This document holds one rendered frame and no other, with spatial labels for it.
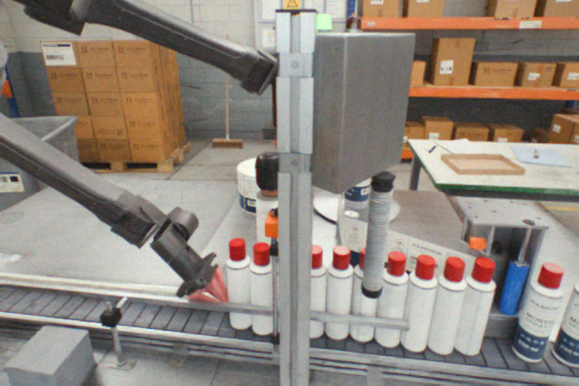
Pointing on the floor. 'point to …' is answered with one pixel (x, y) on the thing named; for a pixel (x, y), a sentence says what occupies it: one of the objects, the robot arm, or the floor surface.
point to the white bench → (548, 186)
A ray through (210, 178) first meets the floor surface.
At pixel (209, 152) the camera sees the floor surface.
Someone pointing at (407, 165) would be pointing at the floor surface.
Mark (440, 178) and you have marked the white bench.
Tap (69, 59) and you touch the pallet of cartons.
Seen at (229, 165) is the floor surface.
